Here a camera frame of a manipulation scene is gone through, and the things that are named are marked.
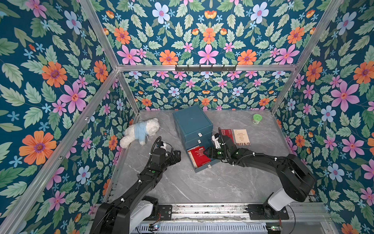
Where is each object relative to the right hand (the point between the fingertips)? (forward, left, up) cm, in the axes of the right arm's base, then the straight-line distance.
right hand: (208, 149), depth 87 cm
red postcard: (0, +5, -9) cm, 11 cm away
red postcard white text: (+19, -14, -8) cm, 25 cm away
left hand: (-2, +19, 0) cm, 19 cm away
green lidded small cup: (+31, -37, -5) cm, 48 cm away
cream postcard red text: (+17, -25, -10) cm, 31 cm away
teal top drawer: (+2, +9, +11) cm, 14 cm away
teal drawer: (+5, +3, +1) cm, 6 cm away
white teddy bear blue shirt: (+14, +48, -1) cm, 50 cm away
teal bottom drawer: (-8, +3, -9) cm, 12 cm away
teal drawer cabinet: (+7, +9, +12) cm, 17 cm away
